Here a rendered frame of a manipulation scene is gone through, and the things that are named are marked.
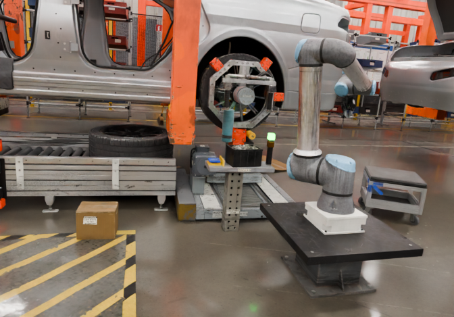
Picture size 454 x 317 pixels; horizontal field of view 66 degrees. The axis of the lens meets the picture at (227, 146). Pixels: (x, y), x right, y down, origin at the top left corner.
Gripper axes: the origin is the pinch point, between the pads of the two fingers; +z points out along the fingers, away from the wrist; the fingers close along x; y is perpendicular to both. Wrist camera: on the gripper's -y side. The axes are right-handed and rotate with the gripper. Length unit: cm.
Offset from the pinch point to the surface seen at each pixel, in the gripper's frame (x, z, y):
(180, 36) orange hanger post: -104, -73, 0
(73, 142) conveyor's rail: -230, 11, -13
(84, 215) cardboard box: -161, -9, 90
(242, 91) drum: -75, -16, -22
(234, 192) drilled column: -78, 13, 56
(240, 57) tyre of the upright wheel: -76, -30, -54
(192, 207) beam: -110, 26, 56
